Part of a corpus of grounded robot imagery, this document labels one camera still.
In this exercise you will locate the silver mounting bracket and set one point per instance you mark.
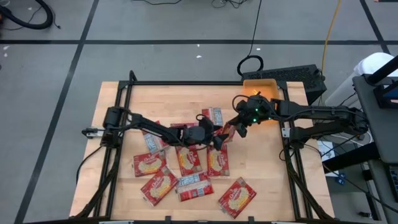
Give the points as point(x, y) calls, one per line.
point(285, 132)
point(93, 133)

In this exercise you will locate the gray desk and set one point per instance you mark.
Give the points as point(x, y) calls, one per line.
point(382, 133)

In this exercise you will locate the white cylinder bin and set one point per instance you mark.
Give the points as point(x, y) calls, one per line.
point(373, 63)

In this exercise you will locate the red popcorn bag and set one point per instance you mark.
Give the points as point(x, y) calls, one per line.
point(194, 186)
point(149, 165)
point(217, 163)
point(152, 143)
point(183, 125)
point(237, 197)
point(188, 161)
point(214, 115)
point(159, 186)
point(230, 130)

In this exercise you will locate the black device blue screen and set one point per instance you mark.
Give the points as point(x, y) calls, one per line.
point(387, 95)

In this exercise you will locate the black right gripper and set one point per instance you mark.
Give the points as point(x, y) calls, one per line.
point(253, 110)

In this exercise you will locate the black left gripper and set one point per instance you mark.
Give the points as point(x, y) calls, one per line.
point(199, 133)

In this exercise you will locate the white paper sheet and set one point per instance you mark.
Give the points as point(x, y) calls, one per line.
point(326, 155)

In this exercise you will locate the dark keyboard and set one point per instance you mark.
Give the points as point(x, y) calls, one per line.
point(395, 183)

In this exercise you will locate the black metal table frame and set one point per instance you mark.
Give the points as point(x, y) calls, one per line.
point(171, 83)

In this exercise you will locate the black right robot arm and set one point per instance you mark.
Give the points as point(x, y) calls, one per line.
point(317, 112)

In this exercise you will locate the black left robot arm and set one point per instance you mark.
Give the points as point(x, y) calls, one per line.
point(155, 130)

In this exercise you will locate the small blue object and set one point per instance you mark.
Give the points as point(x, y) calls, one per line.
point(342, 179)

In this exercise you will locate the orange plastic basket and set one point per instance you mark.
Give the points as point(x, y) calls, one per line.
point(261, 86)

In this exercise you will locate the black pole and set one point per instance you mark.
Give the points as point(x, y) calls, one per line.
point(385, 70)

